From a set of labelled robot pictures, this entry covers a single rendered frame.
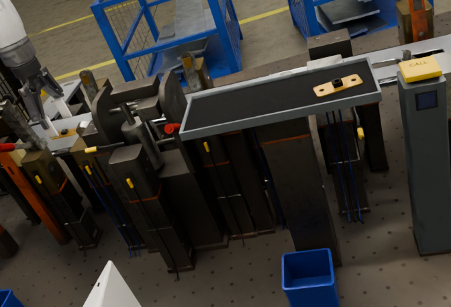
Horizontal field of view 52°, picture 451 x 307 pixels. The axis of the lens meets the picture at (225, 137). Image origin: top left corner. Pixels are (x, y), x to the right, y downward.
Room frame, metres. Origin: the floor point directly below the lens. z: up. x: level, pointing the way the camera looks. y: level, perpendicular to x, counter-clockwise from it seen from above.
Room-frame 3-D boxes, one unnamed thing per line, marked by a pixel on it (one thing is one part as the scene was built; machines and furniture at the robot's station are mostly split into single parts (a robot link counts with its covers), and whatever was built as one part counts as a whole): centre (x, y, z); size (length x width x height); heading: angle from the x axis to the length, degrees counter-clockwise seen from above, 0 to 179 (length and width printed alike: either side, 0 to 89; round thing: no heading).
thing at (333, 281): (0.67, -0.07, 0.75); 0.11 x 0.10 x 0.09; 73
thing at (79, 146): (1.04, 0.34, 0.88); 0.11 x 0.07 x 0.37; 163
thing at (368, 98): (0.76, -0.12, 1.16); 0.37 x 0.14 x 0.02; 73
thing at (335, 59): (0.88, -0.26, 0.90); 0.13 x 0.08 x 0.41; 163
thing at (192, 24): (3.60, 0.02, 0.48); 1.20 x 0.80 x 0.95; 169
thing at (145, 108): (0.98, 0.16, 0.95); 0.18 x 0.13 x 0.49; 73
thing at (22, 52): (1.28, 0.45, 1.28); 0.09 x 0.09 x 0.06
